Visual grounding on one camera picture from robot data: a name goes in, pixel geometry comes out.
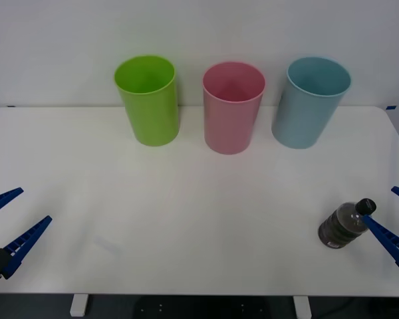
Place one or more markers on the pink plastic bin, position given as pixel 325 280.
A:
pixel 227 126

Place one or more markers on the dark plastic bottle black cap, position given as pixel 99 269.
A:
pixel 339 227

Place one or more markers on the white table leg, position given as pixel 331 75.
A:
pixel 78 305
pixel 302 307

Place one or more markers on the pale blue plastic bin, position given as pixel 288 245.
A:
pixel 302 119

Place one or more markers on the green plastic bin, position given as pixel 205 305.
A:
pixel 151 116

